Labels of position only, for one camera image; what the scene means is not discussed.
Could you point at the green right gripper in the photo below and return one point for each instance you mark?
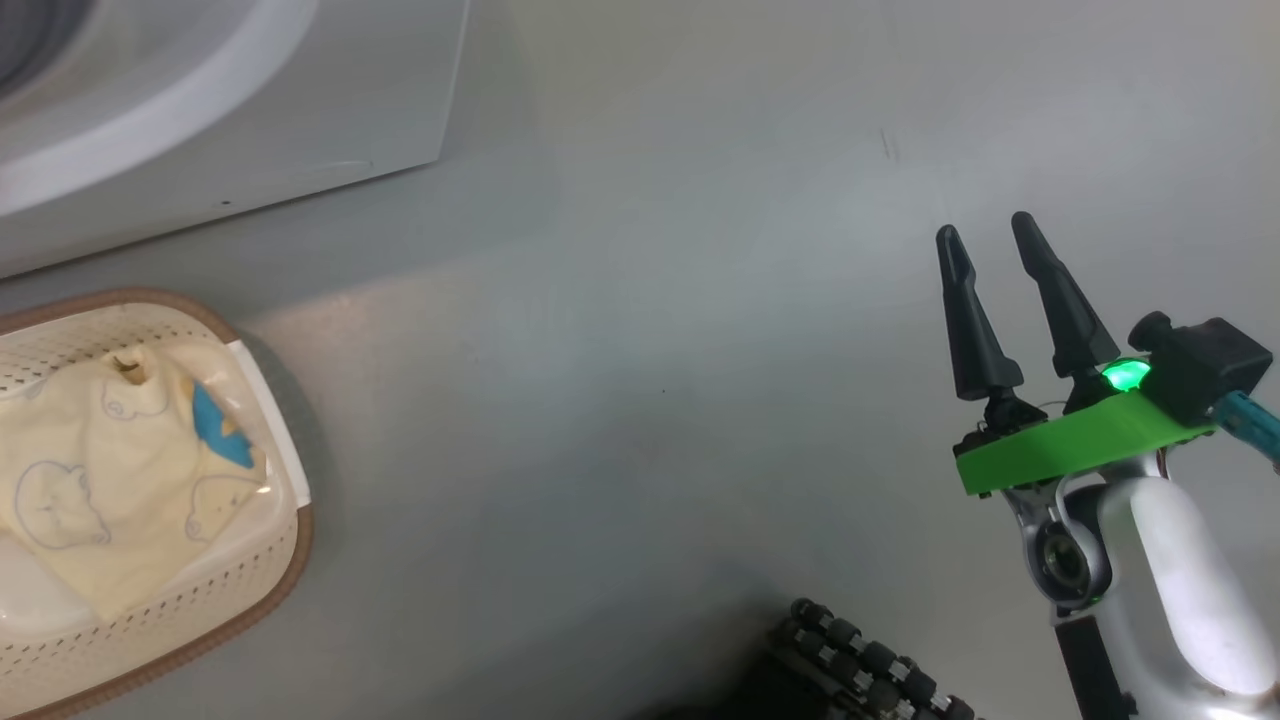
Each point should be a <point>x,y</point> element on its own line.
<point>1080,450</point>

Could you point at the pale yellow garment blue patches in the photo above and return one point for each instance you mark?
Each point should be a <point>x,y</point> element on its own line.
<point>110,480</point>

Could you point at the black robot base roller wheel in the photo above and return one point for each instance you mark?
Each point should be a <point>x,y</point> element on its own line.
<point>860,660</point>

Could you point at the white washing machine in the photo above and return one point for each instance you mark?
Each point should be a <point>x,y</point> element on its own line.
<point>330,90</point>

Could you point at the cream perforated laundry basket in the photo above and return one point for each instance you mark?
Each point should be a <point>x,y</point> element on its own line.
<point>190,620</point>

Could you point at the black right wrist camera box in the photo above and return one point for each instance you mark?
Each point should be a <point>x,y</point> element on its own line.
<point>1205,365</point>

